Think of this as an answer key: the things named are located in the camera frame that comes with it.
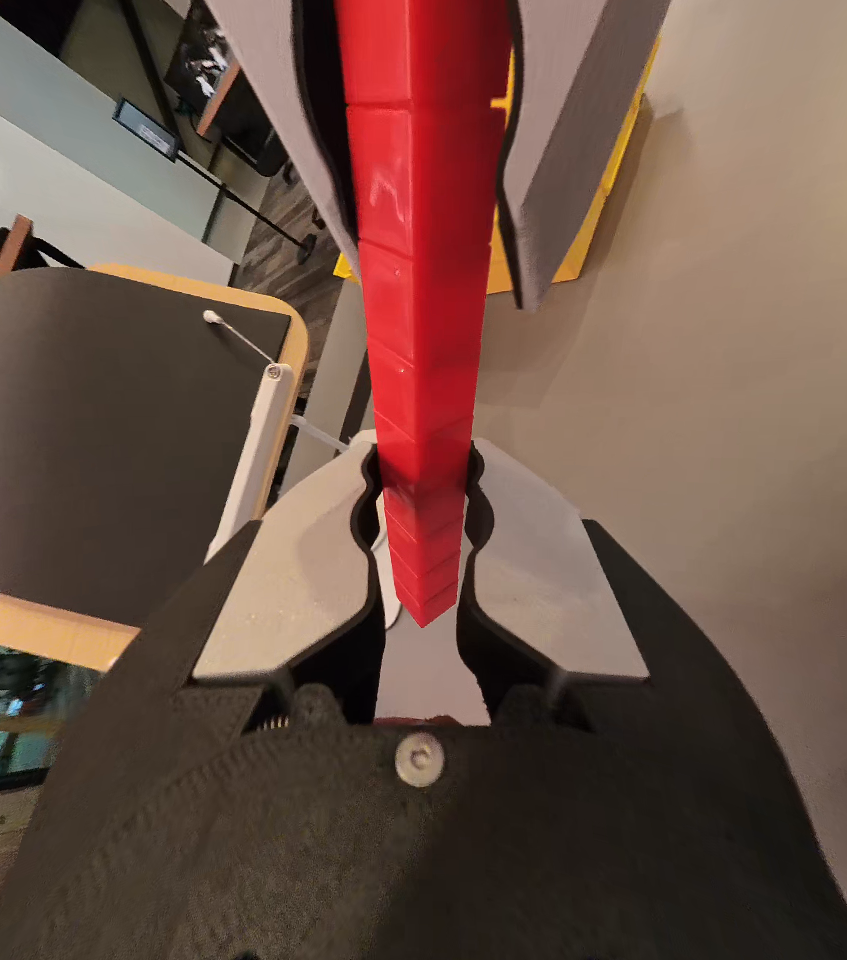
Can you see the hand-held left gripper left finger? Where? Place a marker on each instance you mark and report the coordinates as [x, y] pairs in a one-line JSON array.
[[296, 577]]

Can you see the wood-rimmed black board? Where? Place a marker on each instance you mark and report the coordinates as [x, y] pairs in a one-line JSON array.
[[93, 450]]

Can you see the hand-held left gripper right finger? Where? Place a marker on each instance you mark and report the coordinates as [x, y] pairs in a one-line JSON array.
[[543, 585]]

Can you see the red plastic bar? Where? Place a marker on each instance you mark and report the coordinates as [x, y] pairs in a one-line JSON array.
[[423, 300]]

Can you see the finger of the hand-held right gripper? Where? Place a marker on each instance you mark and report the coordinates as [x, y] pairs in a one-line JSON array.
[[581, 112], [273, 60]]

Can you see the yellow plastic bin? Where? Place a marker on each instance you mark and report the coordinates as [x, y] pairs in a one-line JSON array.
[[498, 262]]

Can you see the black sign stand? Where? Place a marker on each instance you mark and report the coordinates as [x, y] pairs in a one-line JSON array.
[[243, 202]]

